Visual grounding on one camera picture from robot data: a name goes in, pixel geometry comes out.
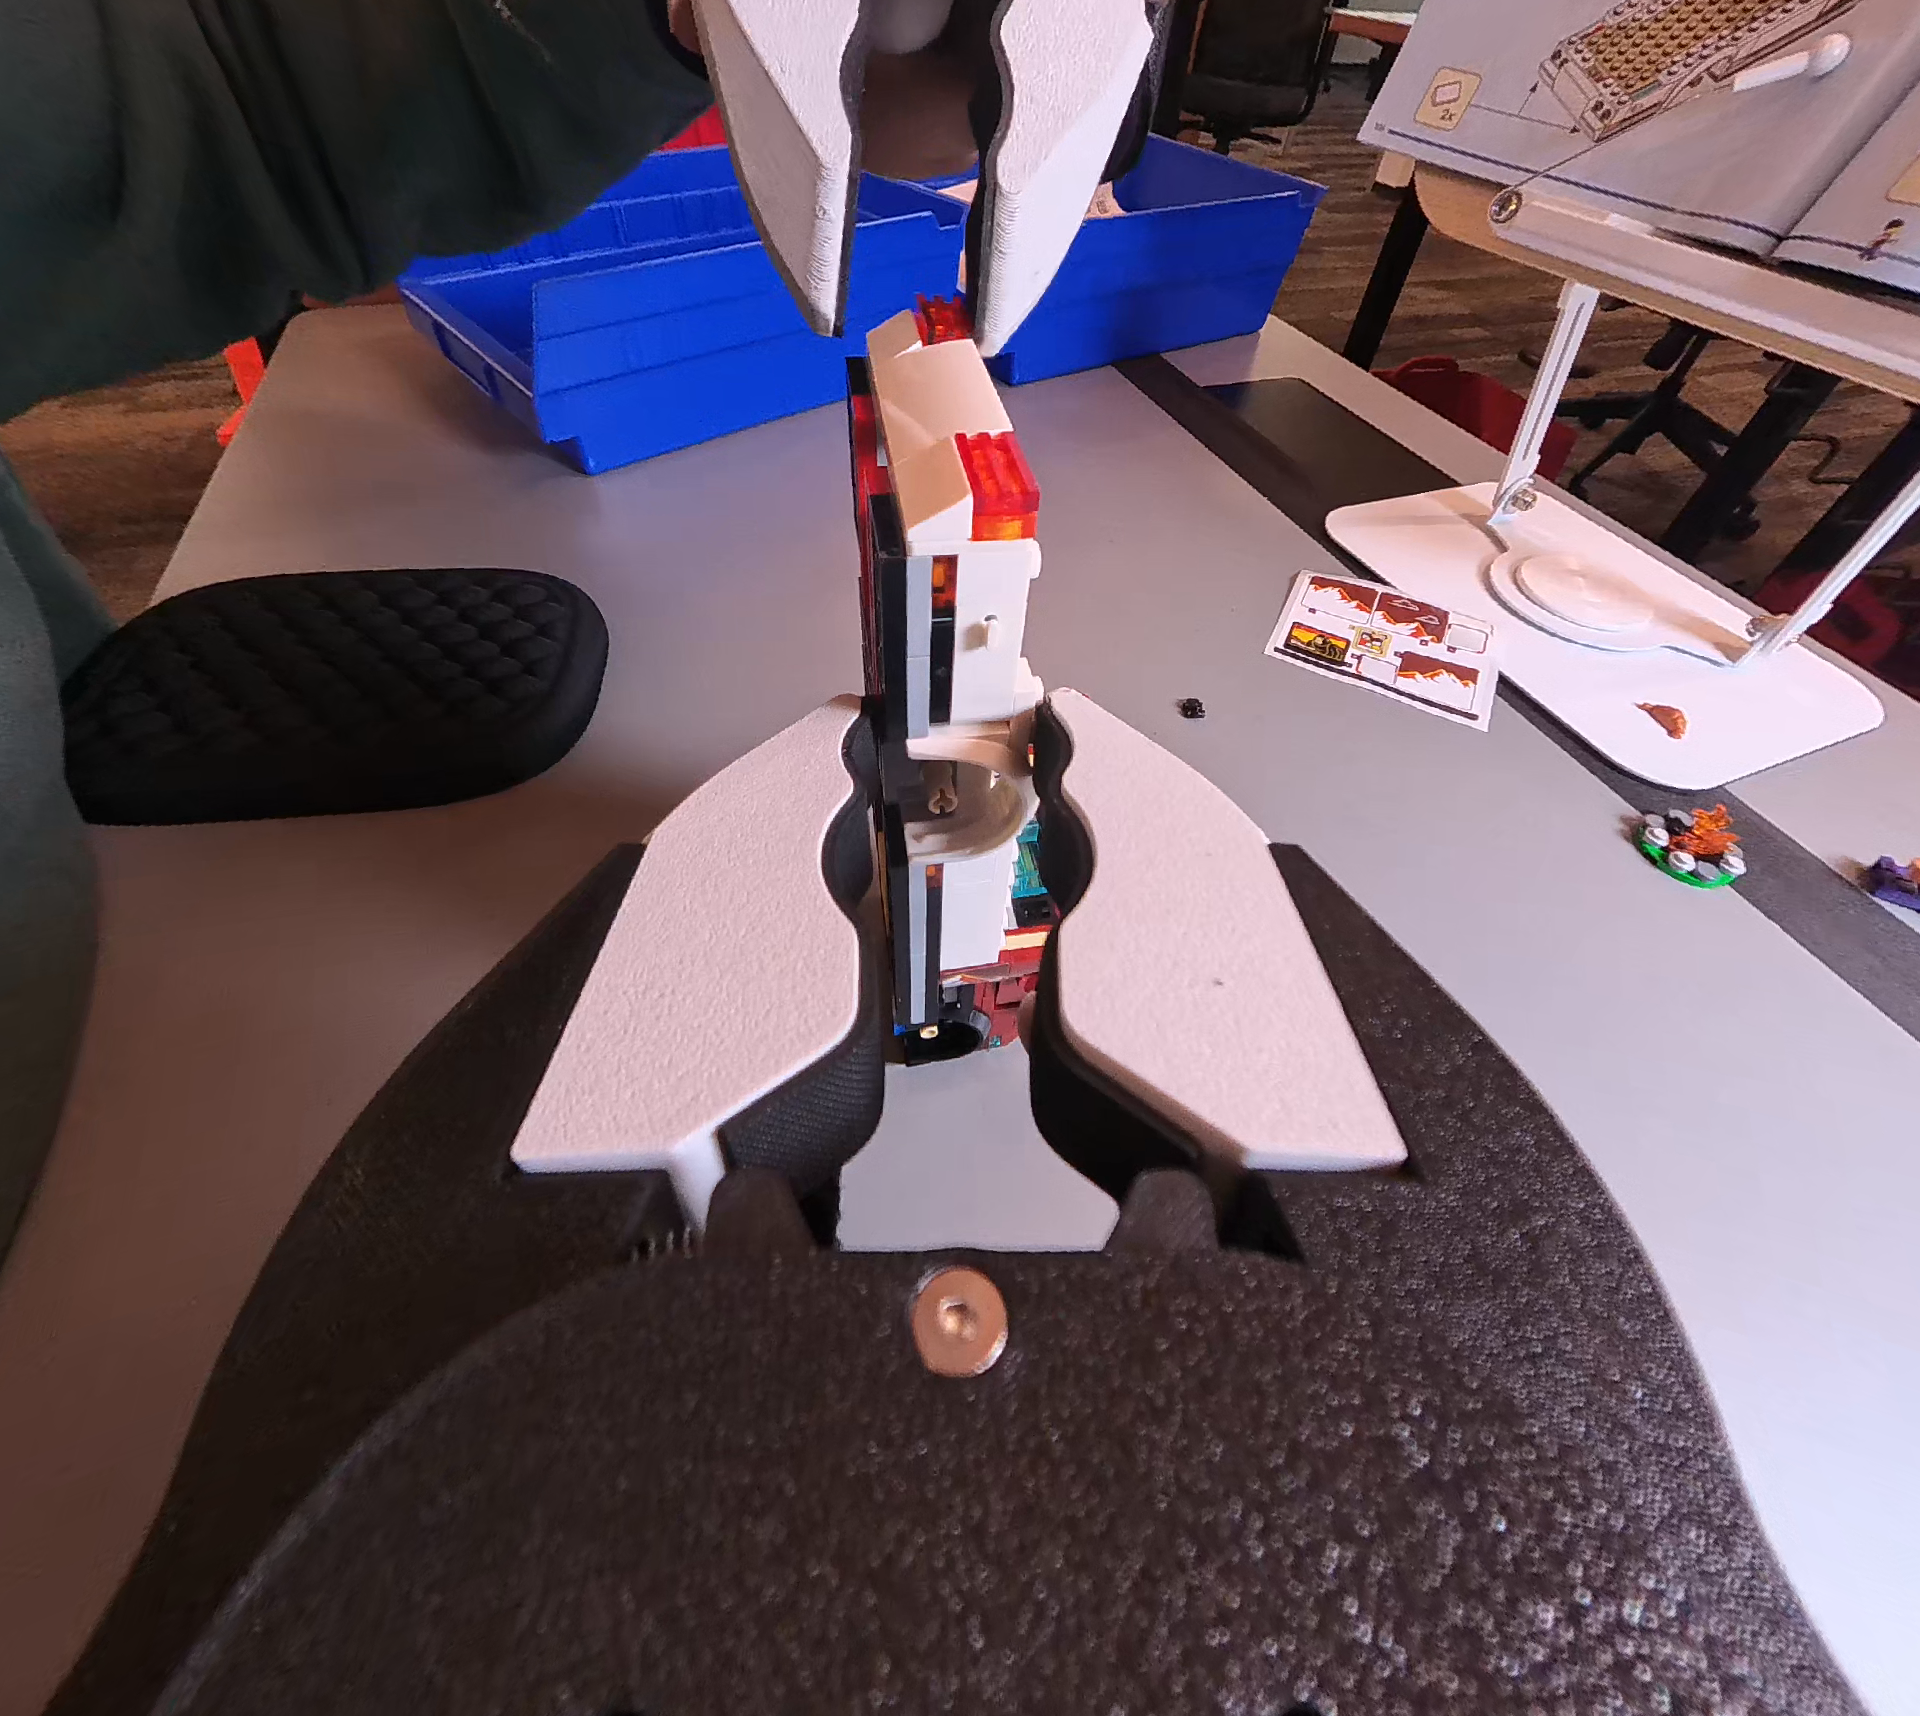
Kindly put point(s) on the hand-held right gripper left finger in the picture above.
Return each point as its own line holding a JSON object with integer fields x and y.
{"x": 704, "y": 967}

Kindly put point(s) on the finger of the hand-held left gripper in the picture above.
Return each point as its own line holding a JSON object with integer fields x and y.
{"x": 1064, "y": 21}
{"x": 773, "y": 21}

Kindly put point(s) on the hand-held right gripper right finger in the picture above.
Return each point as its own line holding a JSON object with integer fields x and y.
{"x": 1201, "y": 967}

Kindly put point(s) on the toy brick truck model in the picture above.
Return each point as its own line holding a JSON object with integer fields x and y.
{"x": 960, "y": 546}

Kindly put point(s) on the person's left forearm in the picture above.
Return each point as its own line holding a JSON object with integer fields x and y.
{"x": 300, "y": 66}

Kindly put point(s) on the red storage bin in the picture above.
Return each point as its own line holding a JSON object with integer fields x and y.
{"x": 698, "y": 129}

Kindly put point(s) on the black office chair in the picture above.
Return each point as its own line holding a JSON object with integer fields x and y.
{"x": 1275, "y": 6}

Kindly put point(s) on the sticker sheet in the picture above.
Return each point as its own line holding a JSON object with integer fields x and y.
{"x": 1381, "y": 650}

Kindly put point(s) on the black wrist rest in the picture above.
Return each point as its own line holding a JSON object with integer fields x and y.
{"x": 331, "y": 696}

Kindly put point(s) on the toy campfire on green plate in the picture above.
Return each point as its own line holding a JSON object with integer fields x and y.
{"x": 1692, "y": 849}

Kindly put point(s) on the white book stand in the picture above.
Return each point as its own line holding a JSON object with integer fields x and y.
{"x": 1590, "y": 590}

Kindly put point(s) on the red floor bin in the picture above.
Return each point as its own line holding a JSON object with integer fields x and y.
{"x": 1471, "y": 410}

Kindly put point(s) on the orange plastic object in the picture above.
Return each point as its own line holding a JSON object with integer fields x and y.
{"x": 243, "y": 388}

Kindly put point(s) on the purple toy minifigure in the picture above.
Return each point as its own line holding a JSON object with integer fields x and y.
{"x": 1897, "y": 879}

